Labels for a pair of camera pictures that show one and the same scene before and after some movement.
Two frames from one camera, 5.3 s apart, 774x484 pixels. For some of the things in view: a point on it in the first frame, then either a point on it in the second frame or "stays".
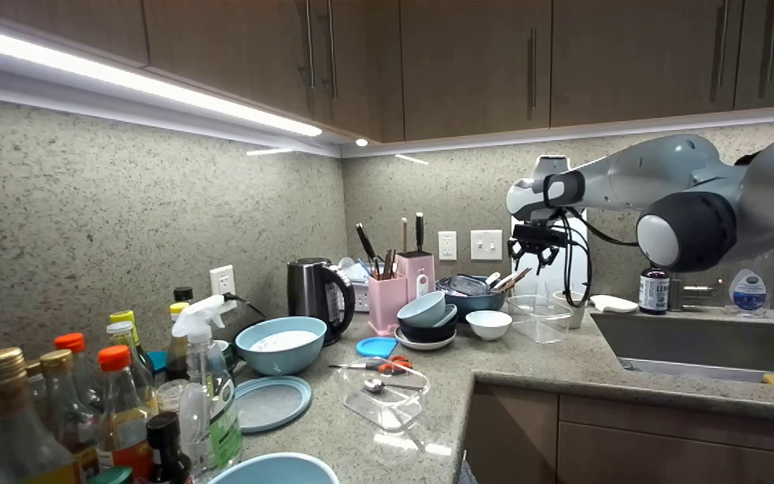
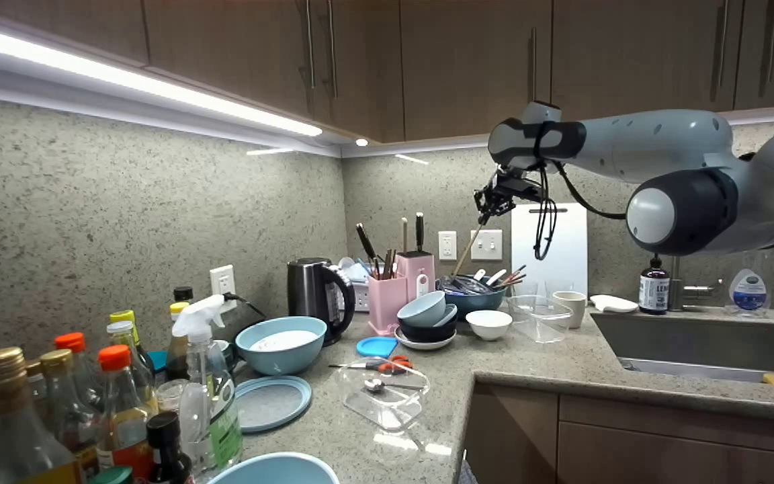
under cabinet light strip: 10,66 stays
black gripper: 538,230 -> 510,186
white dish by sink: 615,303 stays
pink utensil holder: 388,299 stays
